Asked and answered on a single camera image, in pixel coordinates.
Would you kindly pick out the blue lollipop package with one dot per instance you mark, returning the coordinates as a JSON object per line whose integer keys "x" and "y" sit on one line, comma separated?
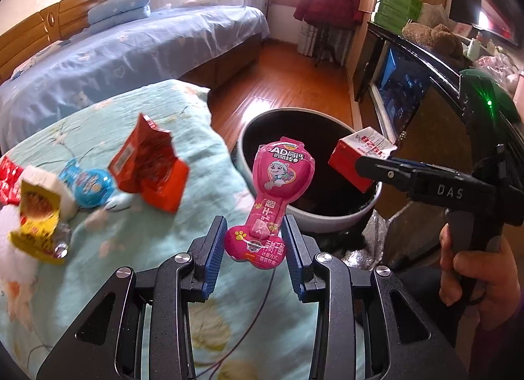
{"x": 88, "y": 183}

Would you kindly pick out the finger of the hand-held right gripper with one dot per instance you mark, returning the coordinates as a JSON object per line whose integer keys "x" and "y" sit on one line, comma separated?
{"x": 385, "y": 173}
{"x": 421, "y": 166}

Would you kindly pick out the bed with blue sheet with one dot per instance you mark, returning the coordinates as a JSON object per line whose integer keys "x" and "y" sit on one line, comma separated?
{"x": 143, "y": 56}

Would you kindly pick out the yellow snack packet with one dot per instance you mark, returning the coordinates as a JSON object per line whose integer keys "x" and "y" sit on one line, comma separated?
{"x": 37, "y": 220}

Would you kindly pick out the red and white carton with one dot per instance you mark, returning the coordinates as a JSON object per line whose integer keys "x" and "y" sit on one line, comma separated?
{"x": 348, "y": 159}

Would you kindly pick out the white bottle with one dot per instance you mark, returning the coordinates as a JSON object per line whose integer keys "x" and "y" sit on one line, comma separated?
{"x": 473, "y": 49}

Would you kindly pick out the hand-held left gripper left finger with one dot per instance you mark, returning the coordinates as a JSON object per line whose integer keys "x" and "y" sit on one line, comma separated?
{"x": 215, "y": 259}

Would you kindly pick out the person's right hand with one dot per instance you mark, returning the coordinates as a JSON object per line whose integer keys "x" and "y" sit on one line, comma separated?
{"x": 503, "y": 281}

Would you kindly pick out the pink lollipop package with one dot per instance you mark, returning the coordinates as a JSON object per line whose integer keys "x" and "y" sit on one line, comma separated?
{"x": 278, "y": 171}

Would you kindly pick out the wooden headboard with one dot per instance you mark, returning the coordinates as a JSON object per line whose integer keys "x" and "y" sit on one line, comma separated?
{"x": 61, "y": 15}

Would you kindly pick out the stack of green boxes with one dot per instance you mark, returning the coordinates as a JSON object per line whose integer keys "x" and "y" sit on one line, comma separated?
{"x": 397, "y": 5}

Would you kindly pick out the white and black trash bin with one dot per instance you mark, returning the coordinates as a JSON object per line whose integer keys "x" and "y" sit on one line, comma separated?
{"x": 323, "y": 222}

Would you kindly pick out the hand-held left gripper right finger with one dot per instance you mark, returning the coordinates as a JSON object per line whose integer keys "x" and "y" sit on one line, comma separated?
{"x": 294, "y": 259}

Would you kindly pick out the red shiny packet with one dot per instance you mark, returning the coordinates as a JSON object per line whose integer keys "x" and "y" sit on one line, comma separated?
{"x": 10, "y": 183}

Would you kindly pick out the folded blue quilt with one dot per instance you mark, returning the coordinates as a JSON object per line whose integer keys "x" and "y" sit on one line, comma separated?
{"x": 118, "y": 9}

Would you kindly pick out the dark coat rack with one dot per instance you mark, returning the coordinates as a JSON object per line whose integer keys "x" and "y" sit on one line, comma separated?
{"x": 325, "y": 44}

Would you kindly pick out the black television cabinet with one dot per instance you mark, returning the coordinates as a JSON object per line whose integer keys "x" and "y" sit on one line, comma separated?
{"x": 401, "y": 77}

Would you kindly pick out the white radiator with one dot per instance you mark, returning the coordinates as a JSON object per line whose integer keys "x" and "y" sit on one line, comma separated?
{"x": 263, "y": 15}

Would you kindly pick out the teal floral blanket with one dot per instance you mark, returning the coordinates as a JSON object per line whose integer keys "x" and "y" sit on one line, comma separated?
{"x": 123, "y": 265}

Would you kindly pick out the white plush dog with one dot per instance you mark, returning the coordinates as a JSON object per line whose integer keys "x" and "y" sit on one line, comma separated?
{"x": 16, "y": 257}

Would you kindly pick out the brown plush toy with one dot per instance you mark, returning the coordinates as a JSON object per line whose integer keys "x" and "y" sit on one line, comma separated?
{"x": 434, "y": 40}

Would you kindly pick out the flat screen television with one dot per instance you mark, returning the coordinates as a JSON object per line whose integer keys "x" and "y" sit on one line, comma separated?
{"x": 497, "y": 15}

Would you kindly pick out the orange red snack bag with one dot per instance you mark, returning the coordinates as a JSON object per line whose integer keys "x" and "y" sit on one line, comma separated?
{"x": 155, "y": 167}

